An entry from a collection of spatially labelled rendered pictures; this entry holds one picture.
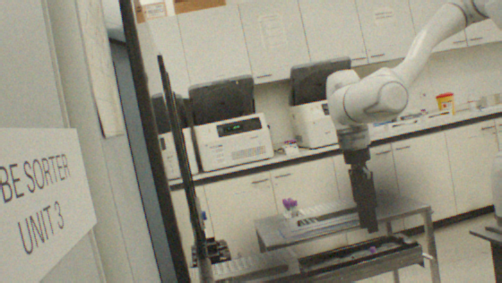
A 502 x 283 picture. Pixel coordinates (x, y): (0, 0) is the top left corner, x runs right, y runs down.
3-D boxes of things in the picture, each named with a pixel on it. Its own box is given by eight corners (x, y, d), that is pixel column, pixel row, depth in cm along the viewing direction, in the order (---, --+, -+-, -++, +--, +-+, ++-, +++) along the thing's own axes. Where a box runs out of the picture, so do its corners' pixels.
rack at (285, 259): (192, 303, 118) (186, 281, 118) (192, 290, 128) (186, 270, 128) (301, 277, 122) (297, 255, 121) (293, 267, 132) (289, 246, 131)
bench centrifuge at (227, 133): (203, 174, 352) (186, 83, 348) (201, 167, 413) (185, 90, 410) (275, 158, 358) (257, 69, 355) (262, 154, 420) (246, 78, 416)
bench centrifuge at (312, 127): (311, 150, 361) (293, 63, 358) (294, 147, 423) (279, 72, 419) (376, 135, 367) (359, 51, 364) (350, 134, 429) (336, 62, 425)
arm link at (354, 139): (341, 131, 120) (345, 153, 121) (373, 124, 121) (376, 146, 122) (331, 131, 129) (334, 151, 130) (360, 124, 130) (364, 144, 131)
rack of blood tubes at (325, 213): (289, 235, 159) (286, 218, 159) (285, 229, 169) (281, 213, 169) (370, 216, 162) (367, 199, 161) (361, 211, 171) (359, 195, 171)
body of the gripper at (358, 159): (338, 150, 130) (343, 182, 130) (348, 151, 121) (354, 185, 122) (362, 144, 130) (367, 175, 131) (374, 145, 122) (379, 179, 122)
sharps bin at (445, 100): (445, 117, 406) (441, 93, 405) (436, 117, 423) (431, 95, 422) (461, 114, 408) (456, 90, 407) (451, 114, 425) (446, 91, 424)
